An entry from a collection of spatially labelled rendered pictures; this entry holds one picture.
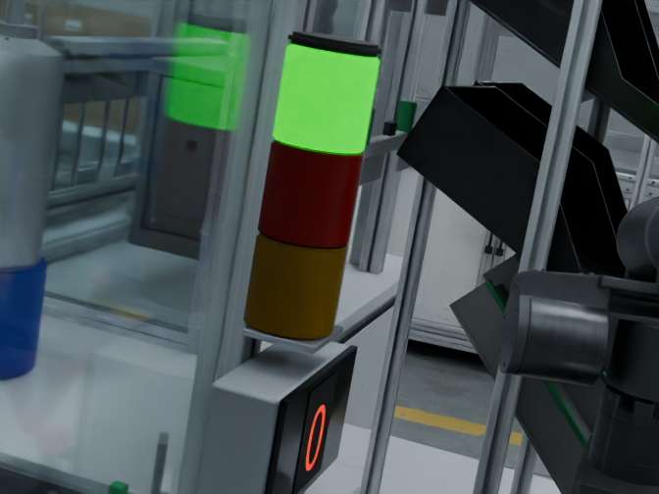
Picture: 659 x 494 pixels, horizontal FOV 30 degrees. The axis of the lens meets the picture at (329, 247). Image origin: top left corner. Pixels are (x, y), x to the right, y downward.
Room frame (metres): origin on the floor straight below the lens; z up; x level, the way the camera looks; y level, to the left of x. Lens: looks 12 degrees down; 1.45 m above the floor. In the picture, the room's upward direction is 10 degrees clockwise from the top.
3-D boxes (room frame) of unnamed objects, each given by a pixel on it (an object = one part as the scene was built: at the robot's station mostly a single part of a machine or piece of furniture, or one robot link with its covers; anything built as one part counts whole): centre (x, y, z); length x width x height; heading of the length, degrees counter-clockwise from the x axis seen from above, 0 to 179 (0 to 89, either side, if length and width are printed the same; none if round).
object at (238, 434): (0.64, 0.02, 1.29); 0.12 x 0.05 x 0.25; 164
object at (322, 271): (0.64, 0.02, 1.28); 0.05 x 0.05 x 0.05
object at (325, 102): (0.64, 0.02, 1.38); 0.05 x 0.05 x 0.05
